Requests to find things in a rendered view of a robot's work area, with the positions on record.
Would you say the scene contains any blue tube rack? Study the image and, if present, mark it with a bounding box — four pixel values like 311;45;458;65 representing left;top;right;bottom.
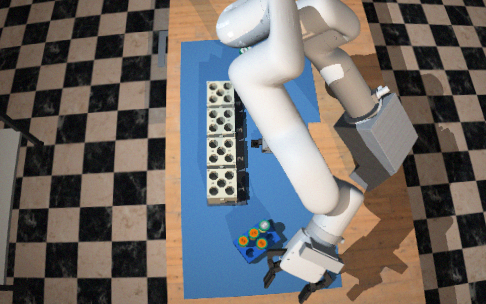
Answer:
233;226;279;264

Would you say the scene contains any blue bench mat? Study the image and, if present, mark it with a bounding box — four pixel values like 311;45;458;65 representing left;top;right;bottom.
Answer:
180;40;320;299

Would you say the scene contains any white bucket adapter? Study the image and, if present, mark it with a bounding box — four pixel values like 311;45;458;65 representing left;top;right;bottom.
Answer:
207;137;236;169
207;168;237;204
207;81;234;108
207;108;235;138

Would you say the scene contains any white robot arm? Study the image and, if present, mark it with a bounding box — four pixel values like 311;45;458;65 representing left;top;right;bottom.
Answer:
216;0;389;274

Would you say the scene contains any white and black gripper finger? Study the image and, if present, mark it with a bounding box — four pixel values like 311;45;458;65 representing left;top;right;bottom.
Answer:
298;270;333;304
263;248;287;288

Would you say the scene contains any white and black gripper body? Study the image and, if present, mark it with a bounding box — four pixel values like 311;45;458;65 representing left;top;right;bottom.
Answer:
279;227;326;283

